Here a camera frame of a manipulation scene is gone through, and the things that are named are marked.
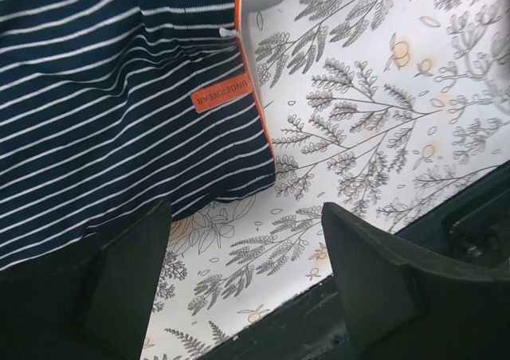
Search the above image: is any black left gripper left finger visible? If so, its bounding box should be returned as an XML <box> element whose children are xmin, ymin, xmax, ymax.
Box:
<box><xmin>1</xmin><ymin>202</ymin><xmax>172</xmax><ymax>359</ymax></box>

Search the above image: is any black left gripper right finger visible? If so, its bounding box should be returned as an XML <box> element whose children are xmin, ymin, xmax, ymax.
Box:
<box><xmin>322</xmin><ymin>202</ymin><xmax>509</xmax><ymax>359</ymax></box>

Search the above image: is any navy striped underwear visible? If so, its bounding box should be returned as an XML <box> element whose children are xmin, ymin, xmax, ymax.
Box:
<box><xmin>1</xmin><ymin>0</ymin><xmax>283</xmax><ymax>269</ymax></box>

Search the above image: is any floral patterned table mat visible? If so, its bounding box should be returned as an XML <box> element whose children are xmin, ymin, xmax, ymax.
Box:
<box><xmin>142</xmin><ymin>0</ymin><xmax>509</xmax><ymax>359</ymax></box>

